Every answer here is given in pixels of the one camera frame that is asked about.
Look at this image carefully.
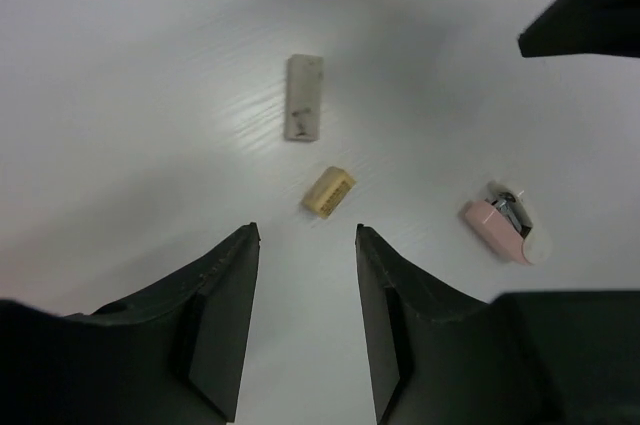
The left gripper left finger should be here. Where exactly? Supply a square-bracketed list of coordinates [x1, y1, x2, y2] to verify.
[1, 223, 260, 424]

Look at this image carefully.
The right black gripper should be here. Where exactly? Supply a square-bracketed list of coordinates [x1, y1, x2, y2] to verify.
[518, 0, 639, 58]

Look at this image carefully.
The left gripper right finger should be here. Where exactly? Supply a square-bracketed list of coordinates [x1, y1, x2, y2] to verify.
[356, 225, 639, 424]

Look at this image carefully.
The small yellow eraser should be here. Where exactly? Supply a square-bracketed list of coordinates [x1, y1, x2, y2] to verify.
[302, 166, 356, 219]

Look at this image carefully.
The pink mini stapler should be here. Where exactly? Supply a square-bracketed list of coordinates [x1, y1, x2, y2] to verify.
[461, 181, 553, 266]

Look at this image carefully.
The grey eraser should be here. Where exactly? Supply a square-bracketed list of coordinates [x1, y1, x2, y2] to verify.
[284, 54, 324, 142]

